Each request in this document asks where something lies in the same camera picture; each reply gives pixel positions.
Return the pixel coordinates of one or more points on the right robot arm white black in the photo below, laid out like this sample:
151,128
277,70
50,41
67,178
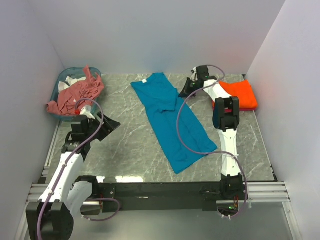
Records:
226,119

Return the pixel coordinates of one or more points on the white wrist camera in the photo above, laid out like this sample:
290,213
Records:
85,111
194,77

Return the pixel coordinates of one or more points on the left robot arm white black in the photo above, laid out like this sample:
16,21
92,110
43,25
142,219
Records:
51,217

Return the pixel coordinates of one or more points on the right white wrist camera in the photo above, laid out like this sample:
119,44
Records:
194,77

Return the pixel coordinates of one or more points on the black base beam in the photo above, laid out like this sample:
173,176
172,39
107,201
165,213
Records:
167,196

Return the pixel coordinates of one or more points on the teal blue t shirt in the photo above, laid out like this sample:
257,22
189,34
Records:
179,132

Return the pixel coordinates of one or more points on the white garment in basket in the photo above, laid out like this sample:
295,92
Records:
63,85

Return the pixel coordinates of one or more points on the salmon pink t shirt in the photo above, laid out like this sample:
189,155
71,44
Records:
65,103

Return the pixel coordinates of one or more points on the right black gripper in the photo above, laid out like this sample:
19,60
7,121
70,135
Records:
185,92

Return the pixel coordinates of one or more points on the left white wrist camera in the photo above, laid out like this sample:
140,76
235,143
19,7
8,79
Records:
85,111

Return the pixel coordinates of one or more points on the aluminium frame rail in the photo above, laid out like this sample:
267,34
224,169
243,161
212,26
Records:
267,192

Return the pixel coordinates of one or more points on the folded orange t shirt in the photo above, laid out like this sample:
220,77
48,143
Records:
242,89

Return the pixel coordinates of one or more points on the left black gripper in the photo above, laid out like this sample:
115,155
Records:
107,127

